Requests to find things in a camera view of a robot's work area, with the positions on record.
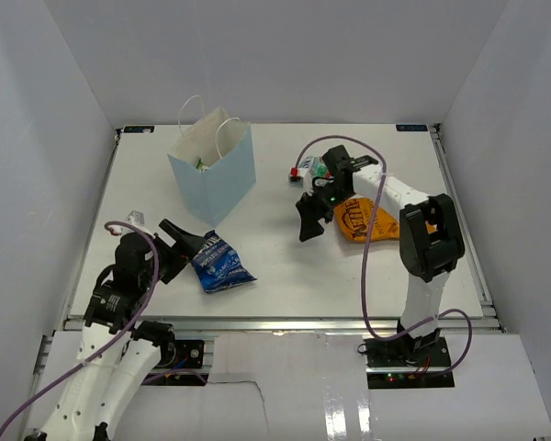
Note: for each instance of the teal Fox's mint candy bag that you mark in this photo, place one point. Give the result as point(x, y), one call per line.
point(314, 166)

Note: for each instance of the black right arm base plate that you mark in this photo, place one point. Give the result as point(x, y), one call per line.
point(393, 354)

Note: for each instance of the green Fox's candy bag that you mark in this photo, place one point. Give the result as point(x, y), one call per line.
point(202, 167)

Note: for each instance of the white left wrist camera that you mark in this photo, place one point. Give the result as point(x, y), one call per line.
point(136, 219)

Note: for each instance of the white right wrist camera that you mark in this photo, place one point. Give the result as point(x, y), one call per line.
point(306, 183)

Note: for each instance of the white front cover sheet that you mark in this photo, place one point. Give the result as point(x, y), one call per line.
point(313, 387)

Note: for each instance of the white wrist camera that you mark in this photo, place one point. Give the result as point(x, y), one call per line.
point(136, 219)
point(306, 183)

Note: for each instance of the light blue paper bag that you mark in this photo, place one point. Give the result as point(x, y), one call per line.
point(225, 144)

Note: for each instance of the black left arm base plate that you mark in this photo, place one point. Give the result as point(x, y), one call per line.
point(182, 354)

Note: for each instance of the aluminium front frame rail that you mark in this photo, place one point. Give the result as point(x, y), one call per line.
point(221, 324)

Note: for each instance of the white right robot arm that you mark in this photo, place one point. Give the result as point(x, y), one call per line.
point(430, 239)

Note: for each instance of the blue Kettle chips bag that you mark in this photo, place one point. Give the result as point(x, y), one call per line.
point(218, 265)

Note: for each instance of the orange Kettle chips bag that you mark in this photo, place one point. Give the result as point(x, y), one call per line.
point(359, 218)

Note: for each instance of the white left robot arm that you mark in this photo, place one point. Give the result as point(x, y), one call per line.
point(118, 349)

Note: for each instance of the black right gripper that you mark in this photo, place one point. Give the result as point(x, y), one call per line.
point(311, 211)

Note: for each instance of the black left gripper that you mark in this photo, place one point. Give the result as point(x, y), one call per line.
point(181, 235)

